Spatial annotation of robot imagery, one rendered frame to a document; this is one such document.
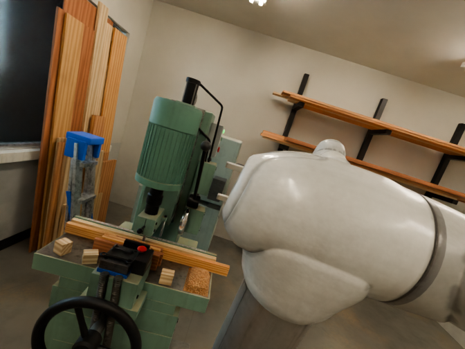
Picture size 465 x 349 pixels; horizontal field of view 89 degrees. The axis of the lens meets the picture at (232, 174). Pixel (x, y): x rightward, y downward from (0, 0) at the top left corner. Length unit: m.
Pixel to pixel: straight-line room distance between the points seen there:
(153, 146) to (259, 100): 2.46
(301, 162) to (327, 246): 0.08
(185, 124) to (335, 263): 0.68
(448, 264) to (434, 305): 0.04
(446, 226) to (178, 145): 0.72
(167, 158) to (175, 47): 2.73
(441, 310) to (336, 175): 0.16
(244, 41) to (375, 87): 1.71
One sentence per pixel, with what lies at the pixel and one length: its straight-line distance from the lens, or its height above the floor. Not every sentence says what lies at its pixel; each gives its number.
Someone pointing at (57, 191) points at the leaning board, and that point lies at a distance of 2.41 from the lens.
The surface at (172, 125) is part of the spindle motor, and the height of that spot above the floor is 1.43.
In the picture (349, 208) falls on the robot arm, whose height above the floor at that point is 1.44.
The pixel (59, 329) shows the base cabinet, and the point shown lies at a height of 0.63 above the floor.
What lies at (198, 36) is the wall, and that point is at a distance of 3.45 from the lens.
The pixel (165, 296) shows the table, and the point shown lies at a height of 0.87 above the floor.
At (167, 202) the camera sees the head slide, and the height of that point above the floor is 1.10.
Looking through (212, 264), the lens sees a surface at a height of 0.93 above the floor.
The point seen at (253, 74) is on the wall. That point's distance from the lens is 3.26.
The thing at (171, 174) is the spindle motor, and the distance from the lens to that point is 0.86.
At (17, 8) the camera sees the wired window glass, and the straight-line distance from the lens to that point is 2.37.
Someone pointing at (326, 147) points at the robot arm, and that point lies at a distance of 0.85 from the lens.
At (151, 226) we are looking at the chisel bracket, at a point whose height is 1.05.
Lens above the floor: 1.47
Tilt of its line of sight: 10 degrees down
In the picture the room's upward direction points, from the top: 18 degrees clockwise
